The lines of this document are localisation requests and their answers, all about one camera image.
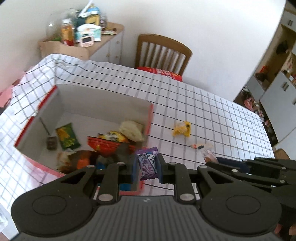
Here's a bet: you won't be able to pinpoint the blue oreo packet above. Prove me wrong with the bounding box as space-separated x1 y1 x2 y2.
96 162 107 170

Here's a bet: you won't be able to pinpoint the purple snack packet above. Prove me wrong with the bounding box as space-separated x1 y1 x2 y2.
136 147 158 181

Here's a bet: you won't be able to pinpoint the red orange chip bag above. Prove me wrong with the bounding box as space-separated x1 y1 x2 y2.
87 136 135 157

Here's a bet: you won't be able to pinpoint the clear small candy packet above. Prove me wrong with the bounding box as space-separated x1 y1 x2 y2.
202 149 218 163

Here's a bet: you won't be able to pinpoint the white orange snack packet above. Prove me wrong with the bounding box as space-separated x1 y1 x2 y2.
191 143 213 150

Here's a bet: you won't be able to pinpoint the brown orange snack bag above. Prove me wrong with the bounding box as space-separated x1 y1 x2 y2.
57 150 99 174

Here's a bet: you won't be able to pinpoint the pale green-flecked snack bag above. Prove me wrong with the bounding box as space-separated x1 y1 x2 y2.
119 120 144 142

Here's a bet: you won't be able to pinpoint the yellow snack packet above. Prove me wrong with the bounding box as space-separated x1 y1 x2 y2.
173 121 191 137

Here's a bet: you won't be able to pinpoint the green biscuit packet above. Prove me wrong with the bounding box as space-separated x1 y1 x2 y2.
56 123 81 150

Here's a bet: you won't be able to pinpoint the dark green small packet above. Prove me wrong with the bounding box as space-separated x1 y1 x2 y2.
46 136 58 151

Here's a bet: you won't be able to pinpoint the wooden chair at right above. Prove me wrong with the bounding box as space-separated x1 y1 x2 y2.
274 149 290 160

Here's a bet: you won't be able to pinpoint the white black grid tablecloth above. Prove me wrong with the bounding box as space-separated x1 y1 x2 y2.
0 53 276 237

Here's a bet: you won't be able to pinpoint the red and white cardboard box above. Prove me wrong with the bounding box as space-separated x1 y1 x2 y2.
14 84 155 197

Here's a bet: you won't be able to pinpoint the pink slippers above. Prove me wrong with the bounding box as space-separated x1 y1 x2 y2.
243 97 259 111

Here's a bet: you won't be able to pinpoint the red chair cushion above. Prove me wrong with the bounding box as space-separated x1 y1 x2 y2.
137 67 183 82

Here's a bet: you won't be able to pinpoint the wooden chair behind table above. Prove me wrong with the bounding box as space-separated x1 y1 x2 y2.
134 34 193 76

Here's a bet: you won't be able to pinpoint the wooden side cabinet with drawers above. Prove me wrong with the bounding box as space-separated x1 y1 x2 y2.
38 22 125 65

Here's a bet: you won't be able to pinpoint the pink digital timer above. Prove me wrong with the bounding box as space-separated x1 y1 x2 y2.
80 36 94 48

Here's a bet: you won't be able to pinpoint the pink patterned cloth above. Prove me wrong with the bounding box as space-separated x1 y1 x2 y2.
0 71 25 110

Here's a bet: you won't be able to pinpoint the orange drink bottle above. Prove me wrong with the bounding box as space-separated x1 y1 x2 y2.
61 19 75 46

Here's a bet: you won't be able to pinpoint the clear glass jar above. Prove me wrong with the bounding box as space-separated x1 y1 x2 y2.
46 9 77 40

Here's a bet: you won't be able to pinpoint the grey wall cabinet unit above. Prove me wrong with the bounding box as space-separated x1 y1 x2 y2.
235 1 295 159

